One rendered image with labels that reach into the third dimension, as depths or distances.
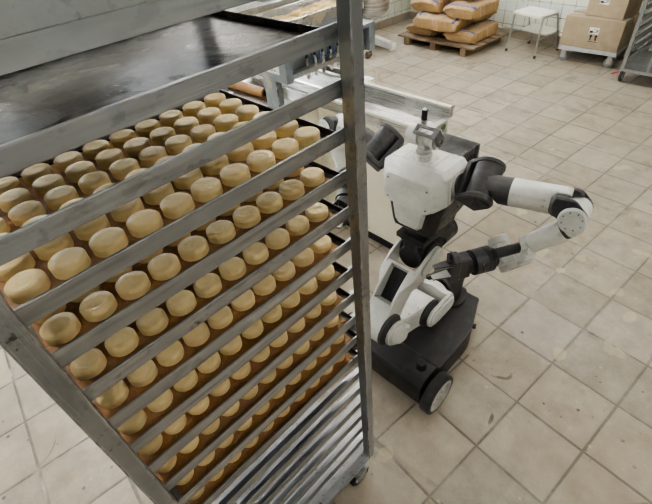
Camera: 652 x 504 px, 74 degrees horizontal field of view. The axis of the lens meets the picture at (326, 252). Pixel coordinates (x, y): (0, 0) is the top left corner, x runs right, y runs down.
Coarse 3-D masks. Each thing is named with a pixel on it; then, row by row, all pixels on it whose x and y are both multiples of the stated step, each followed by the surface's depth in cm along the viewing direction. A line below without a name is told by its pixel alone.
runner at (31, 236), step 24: (312, 96) 71; (336, 96) 75; (264, 120) 66; (288, 120) 70; (216, 144) 62; (240, 144) 65; (168, 168) 58; (192, 168) 61; (96, 192) 53; (120, 192) 55; (144, 192) 57; (48, 216) 50; (72, 216) 52; (96, 216) 54; (0, 240) 47; (24, 240) 49; (48, 240) 51; (0, 264) 48
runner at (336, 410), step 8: (352, 392) 141; (344, 400) 140; (336, 408) 138; (328, 416) 136; (336, 416) 136; (320, 424) 134; (328, 424) 134; (312, 432) 133; (320, 432) 132; (304, 440) 131; (312, 440) 130; (296, 448) 129; (304, 448) 129; (288, 456) 128; (296, 456) 127; (280, 464) 126; (288, 464) 125; (272, 472) 125; (280, 472) 124; (264, 480) 123; (272, 480) 122; (256, 488) 122; (264, 488) 121; (248, 496) 120; (256, 496) 119
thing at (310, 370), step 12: (348, 336) 125; (336, 348) 122; (324, 360) 120; (312, 372) 117; (288, 384) 115; (300, 384) 115; (276, 396) 111; (288, 396) 112; (264, 408) 108; (276, 408) 110; (252, 420) 108; (240, 432) 106; (228, 444) 103; (216, 456) 102; (204, 468) 100; (192, 480) 98; (180, 492) 97
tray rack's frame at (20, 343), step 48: (0, 0) 37; (48, 0) 39; (96, 0) 42; (144, 0) 45; (0, 336) 49; (48, 384) 55; (96, 432) 65; (288, 432) 179; (336, 432) 177; (144, 480) 77; (240, 480) 166; (336, 480) 163
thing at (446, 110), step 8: (312, 72) 288; (320, 72) 283; (328, 72) 279; (328, 80) 281; (368, 88) 259; (376, 88) 255; (384, 88) 251; (376, 96) 258; (384, 96) 253; (392, 96) 249; (400, 96) 245; (408, 96) 241; (416, 96) 239; (408, 104) 244; (416, 104) 240; (424, 104) 236; (432, 104) 232; (440, 104) 228; (448, 104) 227; (432, 112) 235; (440, 112) 231; (448, 112) 227
